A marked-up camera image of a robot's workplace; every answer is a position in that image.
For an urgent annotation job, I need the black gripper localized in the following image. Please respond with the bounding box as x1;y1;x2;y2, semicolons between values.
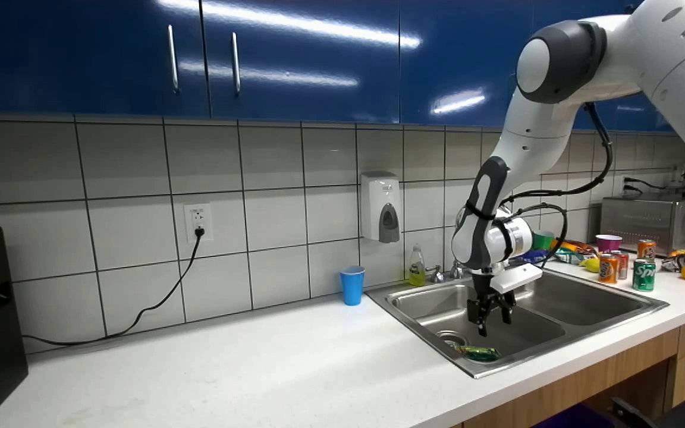
467;270;517;338

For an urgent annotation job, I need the green snack packet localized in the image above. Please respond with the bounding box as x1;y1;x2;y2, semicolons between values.
458;342;502;363

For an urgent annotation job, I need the green dish soap bottle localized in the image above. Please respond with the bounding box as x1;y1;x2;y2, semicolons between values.
405;245;430;287

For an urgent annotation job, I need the green plastic cup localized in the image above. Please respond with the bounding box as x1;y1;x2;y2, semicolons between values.
530;231;557;253

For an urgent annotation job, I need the stainless steel double sink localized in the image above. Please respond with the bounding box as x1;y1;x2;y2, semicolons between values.
367;262;671;379

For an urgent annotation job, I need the green snack bag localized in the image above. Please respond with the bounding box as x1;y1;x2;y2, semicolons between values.
552;247;593;265

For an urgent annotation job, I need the orange snack bag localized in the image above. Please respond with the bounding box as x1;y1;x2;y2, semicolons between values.
552;237;589;253

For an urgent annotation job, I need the red soda can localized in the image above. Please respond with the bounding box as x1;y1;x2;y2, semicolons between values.
613;250;632;282

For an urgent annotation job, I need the blue plastic cup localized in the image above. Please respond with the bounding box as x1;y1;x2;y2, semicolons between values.
335;265;369;309

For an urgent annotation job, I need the green soda can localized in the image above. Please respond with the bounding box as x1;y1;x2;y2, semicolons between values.
630;256;659;294

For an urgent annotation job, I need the stainless toaster oven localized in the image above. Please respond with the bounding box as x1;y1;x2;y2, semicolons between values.
599;193;685;253

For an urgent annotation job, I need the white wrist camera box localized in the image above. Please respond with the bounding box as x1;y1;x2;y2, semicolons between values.
489;262;544;297

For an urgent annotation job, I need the white wall soap dispenser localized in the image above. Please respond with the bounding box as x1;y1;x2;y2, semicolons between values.
360;172;405;245

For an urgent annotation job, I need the black appliance cord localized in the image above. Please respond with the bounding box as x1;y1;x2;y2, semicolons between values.
620;172;683;197

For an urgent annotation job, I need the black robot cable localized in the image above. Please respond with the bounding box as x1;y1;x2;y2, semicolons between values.
500;102;616;268

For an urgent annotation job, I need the black power cord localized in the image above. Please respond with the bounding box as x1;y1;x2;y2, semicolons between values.
21;225;207;348

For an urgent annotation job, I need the white wall outlet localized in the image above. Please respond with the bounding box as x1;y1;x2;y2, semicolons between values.
182;202;213;240

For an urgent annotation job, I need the silver cabinet handle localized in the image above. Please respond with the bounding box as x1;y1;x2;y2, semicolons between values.
229;30;245;98
166;21;182;94

